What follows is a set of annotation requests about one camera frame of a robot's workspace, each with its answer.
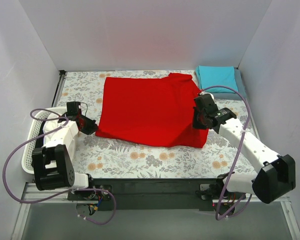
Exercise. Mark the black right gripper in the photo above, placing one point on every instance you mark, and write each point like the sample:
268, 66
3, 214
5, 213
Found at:
197, 119

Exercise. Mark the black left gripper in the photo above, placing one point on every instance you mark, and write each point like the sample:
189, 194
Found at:
89, 125

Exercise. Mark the red t shirt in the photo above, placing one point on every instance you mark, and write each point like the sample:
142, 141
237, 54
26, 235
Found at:
156, 112

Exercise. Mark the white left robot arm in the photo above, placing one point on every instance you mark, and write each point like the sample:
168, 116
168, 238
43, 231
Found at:
53, 162

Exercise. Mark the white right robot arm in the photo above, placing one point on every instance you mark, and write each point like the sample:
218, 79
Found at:
275, 174

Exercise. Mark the folded turquoise t shirt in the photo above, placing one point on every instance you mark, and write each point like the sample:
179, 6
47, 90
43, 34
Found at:
216, 76

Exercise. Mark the white t shirt in basket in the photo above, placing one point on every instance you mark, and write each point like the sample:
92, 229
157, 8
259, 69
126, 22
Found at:
52, 122

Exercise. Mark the black garment in basket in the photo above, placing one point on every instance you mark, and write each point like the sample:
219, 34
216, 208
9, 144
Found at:
40, 141

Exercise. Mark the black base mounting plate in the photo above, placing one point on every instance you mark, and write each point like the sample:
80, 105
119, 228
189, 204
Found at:
162, 193

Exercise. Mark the aluminium frame rail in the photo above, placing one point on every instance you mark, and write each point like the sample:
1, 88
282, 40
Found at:
31, 193

